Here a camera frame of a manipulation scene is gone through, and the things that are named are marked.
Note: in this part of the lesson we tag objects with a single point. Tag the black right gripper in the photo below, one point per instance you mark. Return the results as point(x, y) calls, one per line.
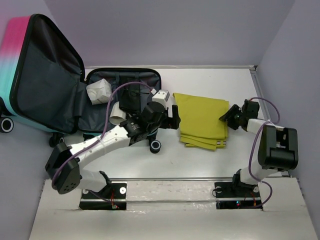
point(228, 116)

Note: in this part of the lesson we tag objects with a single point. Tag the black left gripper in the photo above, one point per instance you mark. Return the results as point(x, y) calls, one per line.
point(171, 122)

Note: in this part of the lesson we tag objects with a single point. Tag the yellow-green towel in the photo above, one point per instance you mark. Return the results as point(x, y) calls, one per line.
point(200, 126)

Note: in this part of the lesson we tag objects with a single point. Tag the white ceramic mug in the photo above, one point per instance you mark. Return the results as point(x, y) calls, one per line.
point(117, 115)

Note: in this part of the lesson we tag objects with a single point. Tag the white plastic bag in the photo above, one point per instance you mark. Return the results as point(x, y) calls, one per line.
point(99, 92)

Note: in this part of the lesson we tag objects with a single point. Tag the pink and teal kids suitcase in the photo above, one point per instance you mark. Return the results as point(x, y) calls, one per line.
point(43, 81)

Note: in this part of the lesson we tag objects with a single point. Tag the black cloth pouch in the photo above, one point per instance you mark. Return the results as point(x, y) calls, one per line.
point(130, 98)

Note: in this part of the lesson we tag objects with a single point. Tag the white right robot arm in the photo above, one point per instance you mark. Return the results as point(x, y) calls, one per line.
point(274, 150)

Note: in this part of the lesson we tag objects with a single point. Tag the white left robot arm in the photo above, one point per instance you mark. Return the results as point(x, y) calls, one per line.
point(66, 164)

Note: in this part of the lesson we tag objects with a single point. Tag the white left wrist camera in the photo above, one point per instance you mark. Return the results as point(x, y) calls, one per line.
point(160, 96)

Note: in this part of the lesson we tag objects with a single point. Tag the silver aluminium rail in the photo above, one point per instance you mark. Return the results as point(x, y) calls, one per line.
point(219, 179)

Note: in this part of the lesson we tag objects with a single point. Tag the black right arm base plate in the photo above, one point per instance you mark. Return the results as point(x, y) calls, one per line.
point(230, 197)

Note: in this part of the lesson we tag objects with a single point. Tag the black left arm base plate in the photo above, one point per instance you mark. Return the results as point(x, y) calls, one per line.
point(112, 199)

